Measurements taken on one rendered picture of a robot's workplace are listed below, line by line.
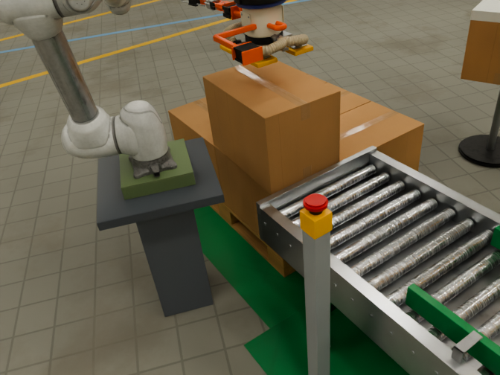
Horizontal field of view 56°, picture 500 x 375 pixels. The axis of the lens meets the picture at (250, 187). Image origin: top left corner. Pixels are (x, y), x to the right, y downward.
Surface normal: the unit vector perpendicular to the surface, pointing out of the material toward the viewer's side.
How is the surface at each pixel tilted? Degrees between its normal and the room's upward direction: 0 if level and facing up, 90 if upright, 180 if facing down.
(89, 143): 105
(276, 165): 90
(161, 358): 0
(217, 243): 0
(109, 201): 0
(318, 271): 90
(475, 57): 90
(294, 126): 90
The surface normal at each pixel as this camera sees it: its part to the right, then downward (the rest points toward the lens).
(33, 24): 0.13, 0.84
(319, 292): 0.55, 0.44
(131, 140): 0.05, 0.55
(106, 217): -0.10, -0.81
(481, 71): -0.59, 0.52
